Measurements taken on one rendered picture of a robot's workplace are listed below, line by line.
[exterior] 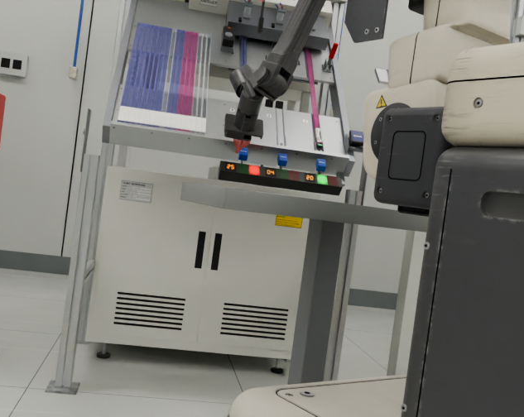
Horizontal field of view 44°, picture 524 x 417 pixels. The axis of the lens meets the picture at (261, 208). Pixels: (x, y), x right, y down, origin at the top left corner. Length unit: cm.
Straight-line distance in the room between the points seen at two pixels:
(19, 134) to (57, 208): 45
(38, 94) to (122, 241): 185
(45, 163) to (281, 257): 197
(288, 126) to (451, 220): 115
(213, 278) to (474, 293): 141
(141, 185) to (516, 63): 148
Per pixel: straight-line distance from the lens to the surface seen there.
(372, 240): 396
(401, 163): 96
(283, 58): 162
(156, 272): 210
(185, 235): 209
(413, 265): 202
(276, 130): 187
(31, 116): 381
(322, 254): 139
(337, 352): 192
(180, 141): 178
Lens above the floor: 60
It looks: 1 degrees down
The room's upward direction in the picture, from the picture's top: 8 degrees clockwise
